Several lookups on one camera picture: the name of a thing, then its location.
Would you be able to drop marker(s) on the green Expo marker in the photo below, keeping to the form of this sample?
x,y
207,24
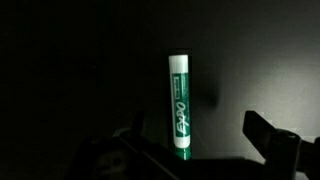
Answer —
x,y
180,100

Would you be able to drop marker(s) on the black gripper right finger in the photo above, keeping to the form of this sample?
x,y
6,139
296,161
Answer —
x,y
286,150

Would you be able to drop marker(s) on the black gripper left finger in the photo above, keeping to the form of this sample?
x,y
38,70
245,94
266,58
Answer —
x,y
133,156

